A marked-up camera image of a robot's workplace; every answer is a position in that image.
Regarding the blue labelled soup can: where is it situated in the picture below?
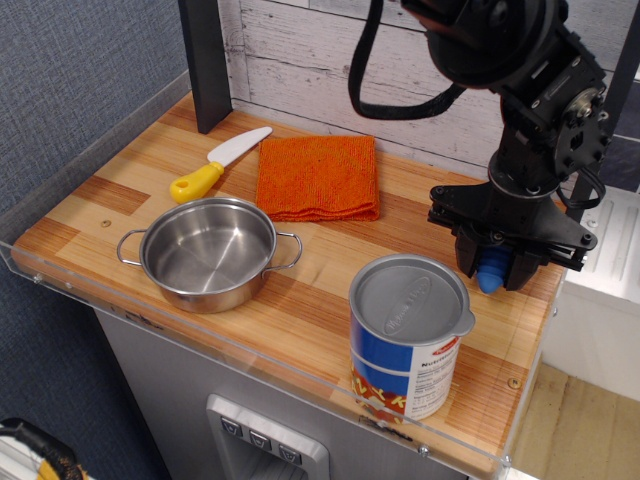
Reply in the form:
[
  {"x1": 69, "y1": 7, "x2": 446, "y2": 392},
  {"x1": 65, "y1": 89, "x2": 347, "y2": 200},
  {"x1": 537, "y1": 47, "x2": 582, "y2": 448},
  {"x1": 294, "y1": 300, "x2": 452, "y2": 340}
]
[{"x1": 349, "y1": 254, "x2": 475, "y2": 423}]

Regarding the grey toy fridge cabinet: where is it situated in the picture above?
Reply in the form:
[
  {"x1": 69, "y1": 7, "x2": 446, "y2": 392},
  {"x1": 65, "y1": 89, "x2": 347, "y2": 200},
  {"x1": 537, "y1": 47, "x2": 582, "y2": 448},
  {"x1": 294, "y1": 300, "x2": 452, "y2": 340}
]
[{"x1": 97, "y1": 312, "x2": 465, "y2": 479}]

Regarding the small stainless steel pot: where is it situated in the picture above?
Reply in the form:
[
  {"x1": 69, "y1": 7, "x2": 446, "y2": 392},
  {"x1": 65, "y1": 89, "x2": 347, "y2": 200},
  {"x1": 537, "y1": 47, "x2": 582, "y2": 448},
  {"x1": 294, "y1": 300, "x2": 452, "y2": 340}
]
[{"x1": 116, "y1": 197, "x2": 303, "y2": 314}]

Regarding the clear acrylic guard rail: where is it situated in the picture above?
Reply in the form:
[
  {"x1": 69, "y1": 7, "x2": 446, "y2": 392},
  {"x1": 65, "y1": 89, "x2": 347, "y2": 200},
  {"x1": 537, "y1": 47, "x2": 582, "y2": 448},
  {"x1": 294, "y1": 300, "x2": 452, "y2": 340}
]
[{"x1": 9, "y1": 97, "x2": 563, "y2": 479}]

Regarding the dark grey left post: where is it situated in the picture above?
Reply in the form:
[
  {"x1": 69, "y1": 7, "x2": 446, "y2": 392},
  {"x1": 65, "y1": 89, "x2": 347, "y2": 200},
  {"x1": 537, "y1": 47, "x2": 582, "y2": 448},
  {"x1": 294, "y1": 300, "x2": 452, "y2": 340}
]
[{"x1": 178, "y1": 0, "x2": 233, "y2": 134}]

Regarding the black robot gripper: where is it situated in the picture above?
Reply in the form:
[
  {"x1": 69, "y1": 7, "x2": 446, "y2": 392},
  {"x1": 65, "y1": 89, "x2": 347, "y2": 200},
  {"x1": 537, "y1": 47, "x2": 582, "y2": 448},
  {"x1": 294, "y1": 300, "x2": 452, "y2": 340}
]
[{"x1": 429, "y1": 152, "x2": 597, "y2": 291}]

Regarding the white ribbed appliance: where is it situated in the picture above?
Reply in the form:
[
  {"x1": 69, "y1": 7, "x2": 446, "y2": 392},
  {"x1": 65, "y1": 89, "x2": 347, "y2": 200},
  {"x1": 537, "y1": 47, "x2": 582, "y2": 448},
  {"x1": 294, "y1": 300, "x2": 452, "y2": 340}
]
[{"x1": 541, "y1": 188, "x2": 639, "y2": 401}]

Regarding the dark grey right post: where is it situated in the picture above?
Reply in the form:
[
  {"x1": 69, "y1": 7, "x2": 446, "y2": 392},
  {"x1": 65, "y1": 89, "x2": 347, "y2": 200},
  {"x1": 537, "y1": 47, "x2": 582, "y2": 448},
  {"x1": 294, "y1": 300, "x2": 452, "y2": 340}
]
[{"x1": 570, "y1": 2, "x2": 639, "y2": 202}]

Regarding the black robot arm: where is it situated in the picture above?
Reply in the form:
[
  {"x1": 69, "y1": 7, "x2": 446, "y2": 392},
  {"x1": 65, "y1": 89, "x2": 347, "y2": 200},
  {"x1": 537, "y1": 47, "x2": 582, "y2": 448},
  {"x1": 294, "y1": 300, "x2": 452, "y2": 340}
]
[{"x1": 405, "y1": 1, "x2": 610, "y2": 291}]

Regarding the black and yellow bag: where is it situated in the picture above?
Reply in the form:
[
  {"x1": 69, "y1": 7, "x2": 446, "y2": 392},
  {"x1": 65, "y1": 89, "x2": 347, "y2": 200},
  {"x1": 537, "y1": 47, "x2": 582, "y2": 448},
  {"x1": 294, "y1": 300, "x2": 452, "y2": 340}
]
[{"x1": 1, "y1": 418, "x2": 91, "y2": 480}]

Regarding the dark grey post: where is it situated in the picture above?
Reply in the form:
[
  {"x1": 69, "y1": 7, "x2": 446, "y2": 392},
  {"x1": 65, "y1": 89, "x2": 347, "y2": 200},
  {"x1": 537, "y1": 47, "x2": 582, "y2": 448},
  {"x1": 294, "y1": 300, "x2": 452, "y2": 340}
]
[
  {"x1": 178, "y1": 0, "x2": 233, "y2": 134},
  {"x1": 570, "y1": 2, "x2": 639, "y2": 202}
]

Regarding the silver ice dispenser panel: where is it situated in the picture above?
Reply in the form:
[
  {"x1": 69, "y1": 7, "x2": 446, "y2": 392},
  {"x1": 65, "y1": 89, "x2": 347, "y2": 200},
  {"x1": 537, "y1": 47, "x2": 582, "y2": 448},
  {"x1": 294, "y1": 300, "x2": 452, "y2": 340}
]
[{"x1": 206, "y1": 394, "x2": 331, "y2": 479}]

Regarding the yellow handled white toy knife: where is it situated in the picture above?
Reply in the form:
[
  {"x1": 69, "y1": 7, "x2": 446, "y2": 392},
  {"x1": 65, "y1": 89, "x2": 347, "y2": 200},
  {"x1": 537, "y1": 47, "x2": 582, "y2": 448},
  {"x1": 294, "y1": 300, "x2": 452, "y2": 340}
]
[{"x1": 169, "y1": 126, "x2": 273, "y2": 204}]

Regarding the blue handled metal fork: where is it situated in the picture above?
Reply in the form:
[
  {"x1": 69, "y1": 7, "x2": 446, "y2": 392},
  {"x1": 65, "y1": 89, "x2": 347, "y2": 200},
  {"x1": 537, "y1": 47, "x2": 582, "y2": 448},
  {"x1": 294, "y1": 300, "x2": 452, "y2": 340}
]
[{"x1": 476, "y1": 246, "x2": 512, "y2": 294}]

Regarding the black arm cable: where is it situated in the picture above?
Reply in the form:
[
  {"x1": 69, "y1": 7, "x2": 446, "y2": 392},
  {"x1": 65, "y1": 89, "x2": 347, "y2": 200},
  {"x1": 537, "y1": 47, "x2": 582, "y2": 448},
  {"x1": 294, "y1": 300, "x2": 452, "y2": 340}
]
[{"x1": 347, "y1": 0, "x2": 607, "y2": 211}]

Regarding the folded orange cloth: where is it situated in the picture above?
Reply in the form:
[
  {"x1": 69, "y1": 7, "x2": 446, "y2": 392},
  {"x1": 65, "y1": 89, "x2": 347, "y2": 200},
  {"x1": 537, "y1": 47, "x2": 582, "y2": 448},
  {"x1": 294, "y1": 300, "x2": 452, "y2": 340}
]
[{"x1": 256, "y1": 136, "x2": 380, "y2": 222}]

